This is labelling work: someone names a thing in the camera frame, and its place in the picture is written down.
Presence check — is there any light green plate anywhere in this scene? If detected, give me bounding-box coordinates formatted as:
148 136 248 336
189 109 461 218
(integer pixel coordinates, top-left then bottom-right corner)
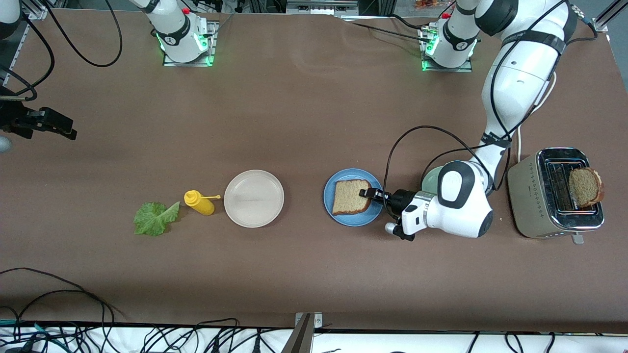
420 166 445 194

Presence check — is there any grey metal box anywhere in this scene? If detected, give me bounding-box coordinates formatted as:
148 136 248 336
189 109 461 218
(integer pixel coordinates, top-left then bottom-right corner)
286 0 359 15

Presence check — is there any yellow mustard squeeze bottle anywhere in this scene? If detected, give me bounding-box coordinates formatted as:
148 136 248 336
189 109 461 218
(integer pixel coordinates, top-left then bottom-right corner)
184 190 221 216

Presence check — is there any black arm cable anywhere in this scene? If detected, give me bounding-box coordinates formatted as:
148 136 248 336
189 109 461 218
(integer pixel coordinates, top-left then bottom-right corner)
0 0 123 101
385 0 597 219

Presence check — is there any black base cable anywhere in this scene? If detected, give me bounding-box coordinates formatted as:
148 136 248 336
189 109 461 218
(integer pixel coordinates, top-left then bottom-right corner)
339 14 432 42

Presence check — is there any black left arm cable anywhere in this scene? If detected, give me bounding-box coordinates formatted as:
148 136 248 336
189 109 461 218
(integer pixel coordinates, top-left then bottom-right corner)
385 0 597 219

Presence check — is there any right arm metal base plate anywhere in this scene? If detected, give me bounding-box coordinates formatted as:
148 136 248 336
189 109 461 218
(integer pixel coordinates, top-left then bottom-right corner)
163 22 219 67

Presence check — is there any blue plate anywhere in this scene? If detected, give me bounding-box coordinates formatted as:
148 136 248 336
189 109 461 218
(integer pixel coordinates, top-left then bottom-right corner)
323 168 384 227

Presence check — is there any brown bread slice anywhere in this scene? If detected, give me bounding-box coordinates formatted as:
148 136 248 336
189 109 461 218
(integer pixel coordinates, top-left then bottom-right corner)
332 179 372 216
568 168 605 207

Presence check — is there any green lettuce leaf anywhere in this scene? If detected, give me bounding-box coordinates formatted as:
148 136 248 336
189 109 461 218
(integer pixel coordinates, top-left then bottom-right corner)
133 201 181 237

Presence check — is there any beige chrome toaster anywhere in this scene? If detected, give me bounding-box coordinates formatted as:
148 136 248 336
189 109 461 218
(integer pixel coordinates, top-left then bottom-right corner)
508 147 605 245

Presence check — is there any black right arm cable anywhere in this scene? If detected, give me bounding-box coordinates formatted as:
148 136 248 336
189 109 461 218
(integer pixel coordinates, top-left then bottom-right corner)
0 0 123 101

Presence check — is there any teal cable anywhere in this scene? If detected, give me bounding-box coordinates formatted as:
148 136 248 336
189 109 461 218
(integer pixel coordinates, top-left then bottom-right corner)
0 319 69 351

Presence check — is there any white toaster power cord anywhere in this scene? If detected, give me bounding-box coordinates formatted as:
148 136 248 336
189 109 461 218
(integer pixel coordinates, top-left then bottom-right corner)
516 71 557 163

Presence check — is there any long black looped cable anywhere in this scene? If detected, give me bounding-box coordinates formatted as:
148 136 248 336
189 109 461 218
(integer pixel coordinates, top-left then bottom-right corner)
0 267 126 344

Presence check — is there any metal table edge bracket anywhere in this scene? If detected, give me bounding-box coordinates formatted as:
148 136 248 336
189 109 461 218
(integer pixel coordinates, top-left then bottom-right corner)
282 312 324 353

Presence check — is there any aluminium frame profile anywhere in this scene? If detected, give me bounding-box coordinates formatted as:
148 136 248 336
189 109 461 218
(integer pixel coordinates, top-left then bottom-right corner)
591 0 623 32
20 0 67 20

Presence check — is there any beige plate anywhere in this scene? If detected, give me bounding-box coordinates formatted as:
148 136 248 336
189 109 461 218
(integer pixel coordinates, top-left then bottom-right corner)
224 170 285 228

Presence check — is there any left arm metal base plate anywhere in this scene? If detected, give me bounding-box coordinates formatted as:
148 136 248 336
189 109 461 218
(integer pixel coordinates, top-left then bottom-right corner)
419 27 474 73

